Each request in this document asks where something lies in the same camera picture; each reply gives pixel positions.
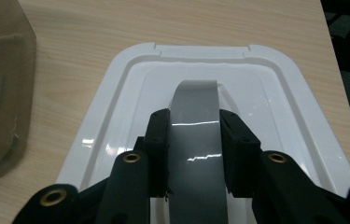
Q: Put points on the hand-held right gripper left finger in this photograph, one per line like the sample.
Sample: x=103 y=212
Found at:
x=156 y=149

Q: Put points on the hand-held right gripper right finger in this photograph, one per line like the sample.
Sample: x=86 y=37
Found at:
x=239 y=152

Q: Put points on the transparent grey storage box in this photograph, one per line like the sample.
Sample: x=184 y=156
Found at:
x=4 y=93

